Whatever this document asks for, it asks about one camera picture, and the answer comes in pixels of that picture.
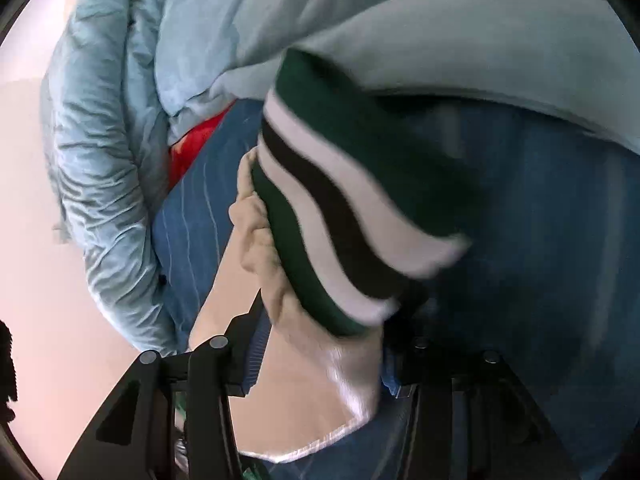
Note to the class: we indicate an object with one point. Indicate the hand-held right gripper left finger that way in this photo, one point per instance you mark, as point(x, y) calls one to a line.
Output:
point(252, 360)

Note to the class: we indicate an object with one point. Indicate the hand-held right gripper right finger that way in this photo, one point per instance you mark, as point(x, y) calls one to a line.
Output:
point(440, 375)

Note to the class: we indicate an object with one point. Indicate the green jacket with cream sleeves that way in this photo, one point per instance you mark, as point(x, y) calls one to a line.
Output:
point(350, 125)

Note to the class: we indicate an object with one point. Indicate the blue striped bed sheet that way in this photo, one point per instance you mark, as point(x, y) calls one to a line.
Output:
point(550, 210)

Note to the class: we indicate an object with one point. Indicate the red cloth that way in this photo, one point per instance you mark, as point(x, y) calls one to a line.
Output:
point(195, 150)

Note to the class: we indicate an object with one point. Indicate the dark fuzzy object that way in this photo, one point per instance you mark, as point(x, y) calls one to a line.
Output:
point(6, 370)

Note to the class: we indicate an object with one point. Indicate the light blue duvet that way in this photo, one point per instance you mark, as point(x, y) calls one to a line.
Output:
point(100, 160)

